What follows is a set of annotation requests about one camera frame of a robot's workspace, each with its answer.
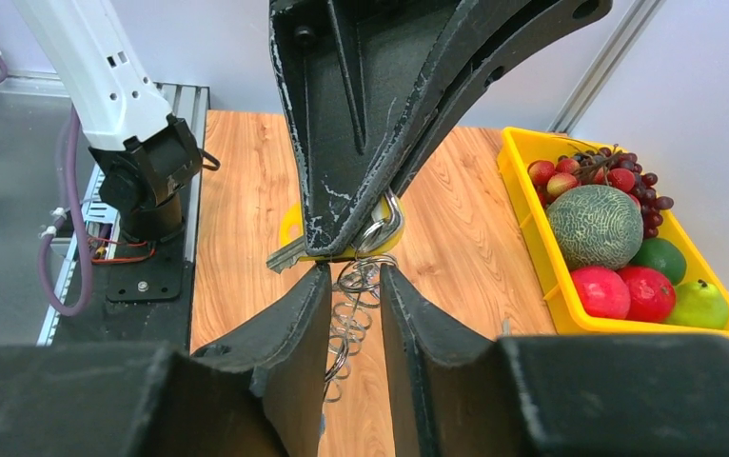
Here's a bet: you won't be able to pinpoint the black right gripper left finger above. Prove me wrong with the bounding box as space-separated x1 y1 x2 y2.
0 264 331 456

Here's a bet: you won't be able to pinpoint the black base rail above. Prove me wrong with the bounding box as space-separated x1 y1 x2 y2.
36 165 203 349

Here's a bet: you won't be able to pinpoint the yellow plastic tray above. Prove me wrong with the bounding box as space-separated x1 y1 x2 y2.
497 128 729 337

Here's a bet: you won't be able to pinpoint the dark grape bunch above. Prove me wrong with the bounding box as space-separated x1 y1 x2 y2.
571 145 675 239

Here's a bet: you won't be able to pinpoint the key with yellow tag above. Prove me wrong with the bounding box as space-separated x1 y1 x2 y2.
266 189 405 274

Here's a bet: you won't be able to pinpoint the green netted melon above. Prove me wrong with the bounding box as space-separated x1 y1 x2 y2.
545 185 643 270

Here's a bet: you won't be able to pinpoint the red apple lower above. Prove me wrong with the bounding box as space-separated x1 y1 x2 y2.
570 266 631 320

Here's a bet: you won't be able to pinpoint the small red peaches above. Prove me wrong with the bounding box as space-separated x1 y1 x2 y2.
527 154 640 208

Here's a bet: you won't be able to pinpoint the dark green lime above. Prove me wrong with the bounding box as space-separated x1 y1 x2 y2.
629 238 687 286

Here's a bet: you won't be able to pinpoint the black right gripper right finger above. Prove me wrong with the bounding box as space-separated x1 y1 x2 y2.
380 266 729 456

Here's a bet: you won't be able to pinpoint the red apple upper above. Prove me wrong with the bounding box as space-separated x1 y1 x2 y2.
617 266 677 323

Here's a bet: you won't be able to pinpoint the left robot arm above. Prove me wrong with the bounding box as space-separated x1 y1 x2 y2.
16 0 612 257

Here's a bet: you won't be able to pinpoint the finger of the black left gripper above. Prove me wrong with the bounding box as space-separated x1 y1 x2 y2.
390 1 613 196
269 1 510 250

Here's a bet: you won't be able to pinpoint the light green pear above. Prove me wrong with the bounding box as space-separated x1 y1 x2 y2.
663 279 729 329

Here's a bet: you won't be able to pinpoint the red apple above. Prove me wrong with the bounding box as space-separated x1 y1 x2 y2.
617 266 677 323
570 266 631 320

